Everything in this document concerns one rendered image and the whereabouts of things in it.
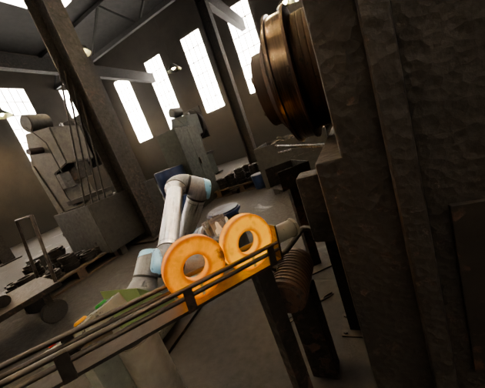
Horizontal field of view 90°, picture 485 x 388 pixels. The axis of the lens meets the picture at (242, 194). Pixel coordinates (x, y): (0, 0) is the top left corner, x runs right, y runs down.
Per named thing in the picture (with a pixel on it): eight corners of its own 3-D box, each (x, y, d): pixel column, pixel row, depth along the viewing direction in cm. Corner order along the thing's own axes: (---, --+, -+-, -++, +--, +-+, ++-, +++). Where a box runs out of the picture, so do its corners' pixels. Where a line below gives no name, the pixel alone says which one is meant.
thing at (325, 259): (318, 249, 184) (291, 159, 168) (338, 264, 158) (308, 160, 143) (293, 259, 181) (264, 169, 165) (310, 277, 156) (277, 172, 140)
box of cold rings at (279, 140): (336, 166, 403) (323, 119, 386) (338, 179, 329) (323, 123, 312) (277, 182, 443) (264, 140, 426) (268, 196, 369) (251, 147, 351)
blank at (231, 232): (265, 206, 69) (258, 205, 71) (217, 226, 61) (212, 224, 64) (277, 256, 71) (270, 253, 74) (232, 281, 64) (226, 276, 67)
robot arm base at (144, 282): (118, 292, 145) (122, 275, 150) (140, 296, 160) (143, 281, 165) (143, 290, 139) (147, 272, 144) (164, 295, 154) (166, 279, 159)
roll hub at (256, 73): (293, 119, 111) (275, 55, 105) (279, 125, 87) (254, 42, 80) (282, 123, 113) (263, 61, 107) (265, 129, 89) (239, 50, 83)
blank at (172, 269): (216, 226, 61) (211, 225, 64) (155, 251, 54) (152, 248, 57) (232, 281, 64) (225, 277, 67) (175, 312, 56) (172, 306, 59)
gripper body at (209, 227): (204, 222, 80) (196, 226, 91) (216, 245, 79) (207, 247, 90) (223, 212, 83) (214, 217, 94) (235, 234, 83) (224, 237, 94)
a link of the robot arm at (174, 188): (168, 165, 139) (151, 260, 85) (190, 171, 143) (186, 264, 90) (165, 182, 145) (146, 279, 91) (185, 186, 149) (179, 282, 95)
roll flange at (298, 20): (345, 122, 112) (318, 13, 102) (345, 136, 71) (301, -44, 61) (322, 129, 117) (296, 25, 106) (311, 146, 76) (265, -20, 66)
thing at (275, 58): (322, 129, 117) (296, 25, 106) (311, 146, 76) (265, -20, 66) (309, 134, 120) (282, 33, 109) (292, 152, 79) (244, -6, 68)
